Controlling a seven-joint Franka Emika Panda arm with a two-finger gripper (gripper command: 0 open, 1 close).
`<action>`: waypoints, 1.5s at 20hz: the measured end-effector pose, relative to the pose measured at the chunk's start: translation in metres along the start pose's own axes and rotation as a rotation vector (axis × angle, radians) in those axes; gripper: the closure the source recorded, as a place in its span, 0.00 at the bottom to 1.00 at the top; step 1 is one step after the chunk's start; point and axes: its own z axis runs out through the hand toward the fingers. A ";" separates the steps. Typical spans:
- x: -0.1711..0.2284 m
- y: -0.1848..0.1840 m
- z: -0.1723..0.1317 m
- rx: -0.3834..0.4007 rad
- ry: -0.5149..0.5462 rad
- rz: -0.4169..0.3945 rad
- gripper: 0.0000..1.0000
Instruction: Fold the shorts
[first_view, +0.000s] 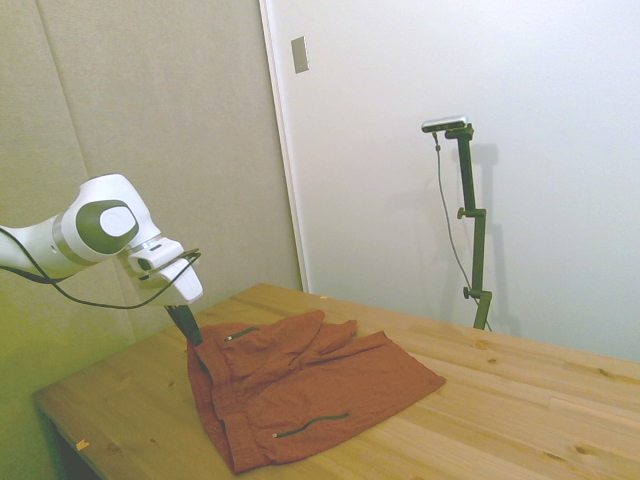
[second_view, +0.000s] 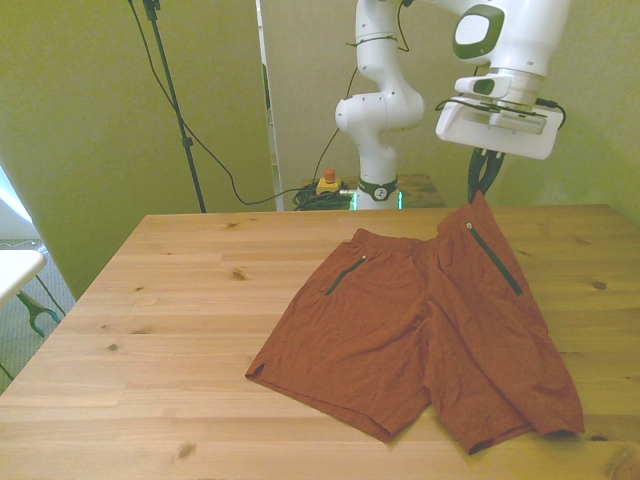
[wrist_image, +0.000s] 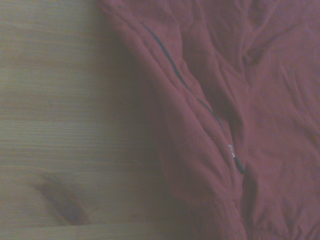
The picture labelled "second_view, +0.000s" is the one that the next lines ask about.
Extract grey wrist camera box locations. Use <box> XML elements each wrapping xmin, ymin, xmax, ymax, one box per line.
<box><xmin>487</xmin><ymin>110</ymin><xmax>547</xmax><ymax>135</ymax></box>

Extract rust red shorts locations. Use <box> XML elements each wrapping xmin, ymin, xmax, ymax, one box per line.
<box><xmin>244</xmin><ymin>190</ymin><xmax>586</xmax><ymax>455</ymax></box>

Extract yellow emergency stop button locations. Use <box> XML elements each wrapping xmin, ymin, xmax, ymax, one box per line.
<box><xmin>315</xmin><ymin>168</ymin><xmax>347</xmax><ymax>197</ymax></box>

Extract small wooden side table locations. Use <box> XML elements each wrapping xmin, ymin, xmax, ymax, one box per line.
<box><xmin>299</xmin><ymin>173</ymin><xmax>446</xmax><ymax>210</ymax></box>

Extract white slanted board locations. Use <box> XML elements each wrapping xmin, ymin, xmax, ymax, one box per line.
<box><xmin>0</xmin><ymin>164</ymin><xmax>37</xmax><ymax>242</ymax></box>

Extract black tripod stand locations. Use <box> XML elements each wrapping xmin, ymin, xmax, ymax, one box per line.
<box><xmin>127</xmin><ymin>0</ymin><xmax>301</xmax><ymax>207</ymax></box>
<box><xmin>142</xmin><ymin>0</ymin><xmax>209</xmax><ymax>214</ymax></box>

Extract white vertical panel edge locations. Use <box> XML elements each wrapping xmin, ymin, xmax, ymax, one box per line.
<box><xmin>254</xmin><ymin>0</ymin><xmax>285</xmax><ymax>211</ymax></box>

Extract white folding table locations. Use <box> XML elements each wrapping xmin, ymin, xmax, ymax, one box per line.
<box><xmin>0</xmin><ymin>248</ymin><xmax>49</xmax><ymax>307</ymax></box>

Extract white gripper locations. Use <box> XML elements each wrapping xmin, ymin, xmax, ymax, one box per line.
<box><xmin>434</xmin><ymin>94</ymin><xmax>564</xmax><ymax>202</ymax></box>

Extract coiled dark cable bundle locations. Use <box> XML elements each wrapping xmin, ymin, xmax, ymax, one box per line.
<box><xmin>292</xmin><ymin>182</ymin><xmax>359</xmax><ymax>211</ymax></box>

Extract teal folding table leg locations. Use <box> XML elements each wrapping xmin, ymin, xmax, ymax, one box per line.
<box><xmin>14</xmin><ymin>291</ymin><xmax>62</xmax><ymax>339</ymax></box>

